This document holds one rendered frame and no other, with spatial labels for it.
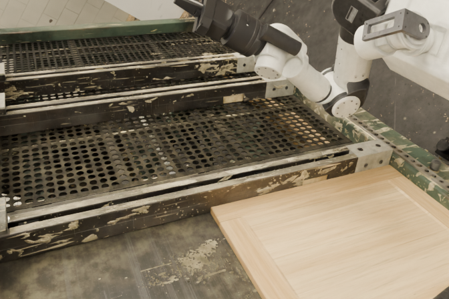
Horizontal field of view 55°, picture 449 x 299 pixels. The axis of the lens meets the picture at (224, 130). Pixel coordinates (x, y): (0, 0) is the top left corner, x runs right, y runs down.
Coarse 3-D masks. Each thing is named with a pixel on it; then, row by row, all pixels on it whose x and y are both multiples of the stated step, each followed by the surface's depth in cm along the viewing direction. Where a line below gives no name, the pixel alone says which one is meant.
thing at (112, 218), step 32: (288, 160) 114; (320, 160) 115; (352, 160) 118; (384, 160) 123; (128, 192) 99; (160, 192) 101; (192, 192) 100; (224, 192) 104; (256, 192) 108; (0, 224) 82; (32, 224) 88; (64, 224) 89; (96, 224) 93; (128, 224) 96; (0, 256) 87
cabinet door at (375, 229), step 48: (288, 192) 111; (336, 192) 112; (384, 192) 114; (240, 240) 95; (288, 240) 96; (336, 240) 97; (384, 240) 98; (432, 240) 99; (288, 288) 84; (336, 288) 86; (384, 288) 86; (432, 288) 87
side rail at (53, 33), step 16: (0, 32) 194; (16, 32) 196; (32, 32) 198; (48, 32) 201; (64, 32) 204; (80, 32) 207; (96, 32) 210; (112, 32) 213; (128, 32) 216; (144, 32) 220; (160, 32) 223; (192, 32) 230; (48, 48) 204
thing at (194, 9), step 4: (176, 0) 92; (180, 0) 92; (184, 0) 92; (188, 0) 93; (176, 4) 93; (180, 4) 93; (184, 4) 93; (188, 4) 93; (192, 4) 93; (196, 4) 93; (200, 4) 94; (184, 8) 94; (188, 8) 94; (192, 8) 94; (196, 8) 94; (200, 8) 94; (188, 12) 95; (192, 12) 95; (196, 12) 94; (200, 12) 94; (196, 16) 94
